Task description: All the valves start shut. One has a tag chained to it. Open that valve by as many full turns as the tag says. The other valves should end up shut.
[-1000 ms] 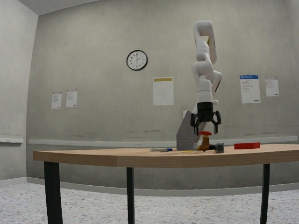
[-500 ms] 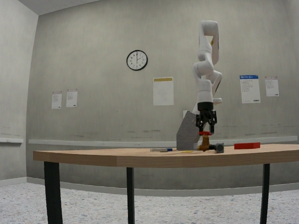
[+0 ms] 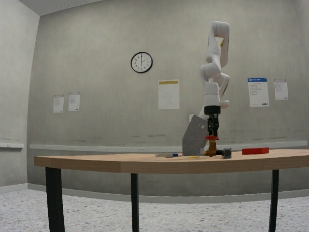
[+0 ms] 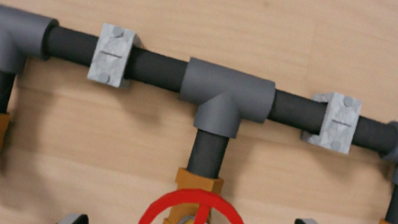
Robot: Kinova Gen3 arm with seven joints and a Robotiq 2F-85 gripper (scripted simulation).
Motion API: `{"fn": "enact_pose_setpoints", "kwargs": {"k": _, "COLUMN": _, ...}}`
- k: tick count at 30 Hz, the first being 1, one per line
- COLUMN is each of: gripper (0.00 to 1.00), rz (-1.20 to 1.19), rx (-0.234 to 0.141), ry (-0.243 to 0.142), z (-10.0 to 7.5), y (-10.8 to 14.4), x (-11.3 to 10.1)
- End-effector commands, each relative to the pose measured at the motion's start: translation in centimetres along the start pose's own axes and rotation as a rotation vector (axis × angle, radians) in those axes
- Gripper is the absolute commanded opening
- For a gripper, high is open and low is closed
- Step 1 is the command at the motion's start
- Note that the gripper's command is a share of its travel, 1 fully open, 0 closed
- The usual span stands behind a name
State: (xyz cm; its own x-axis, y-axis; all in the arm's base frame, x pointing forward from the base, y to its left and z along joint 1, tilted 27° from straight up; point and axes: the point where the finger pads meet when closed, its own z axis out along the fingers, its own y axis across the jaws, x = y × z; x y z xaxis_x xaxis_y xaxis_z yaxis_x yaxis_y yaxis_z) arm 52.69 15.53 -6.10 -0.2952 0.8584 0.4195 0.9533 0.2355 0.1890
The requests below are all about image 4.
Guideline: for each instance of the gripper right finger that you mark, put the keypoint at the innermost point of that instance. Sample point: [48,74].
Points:
[305,221]

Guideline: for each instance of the yellow tag with silver chain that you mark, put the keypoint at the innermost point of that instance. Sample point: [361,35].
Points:
[185,218]

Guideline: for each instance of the black pipe manifold with grey fittings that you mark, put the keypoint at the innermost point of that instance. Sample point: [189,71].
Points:
[222,94]

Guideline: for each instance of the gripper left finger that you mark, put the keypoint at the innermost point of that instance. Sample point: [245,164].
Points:
[75,219]

